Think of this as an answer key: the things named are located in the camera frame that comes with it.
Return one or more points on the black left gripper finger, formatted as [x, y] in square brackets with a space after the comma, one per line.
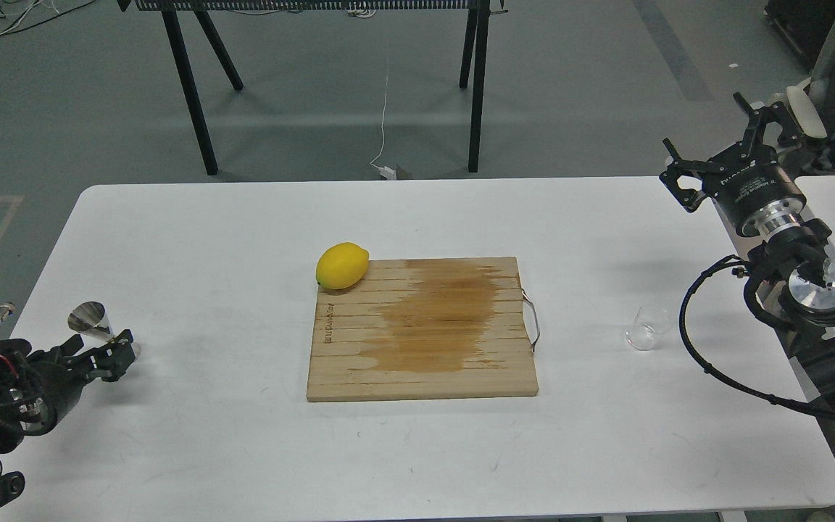
[98, 343]
[110, 367]

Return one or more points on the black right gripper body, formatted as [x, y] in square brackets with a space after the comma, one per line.
[759, 200]

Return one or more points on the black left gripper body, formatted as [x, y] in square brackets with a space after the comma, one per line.
[39, 388]

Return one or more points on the steel double jigger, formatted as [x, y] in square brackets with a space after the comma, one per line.
[90, 318]

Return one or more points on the small clear glass cup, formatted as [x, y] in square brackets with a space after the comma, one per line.
[647, 329]

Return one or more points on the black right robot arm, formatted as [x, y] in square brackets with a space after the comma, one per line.
[790, 273]

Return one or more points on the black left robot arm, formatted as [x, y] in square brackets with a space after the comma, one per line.
[12, 484]

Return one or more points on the yellow lemon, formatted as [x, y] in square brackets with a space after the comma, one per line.
[341, 266]

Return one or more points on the wooden cutting board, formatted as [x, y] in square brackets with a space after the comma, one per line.
[418, 329]

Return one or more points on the black metal table frame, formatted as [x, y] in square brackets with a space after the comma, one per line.
[472, 71]

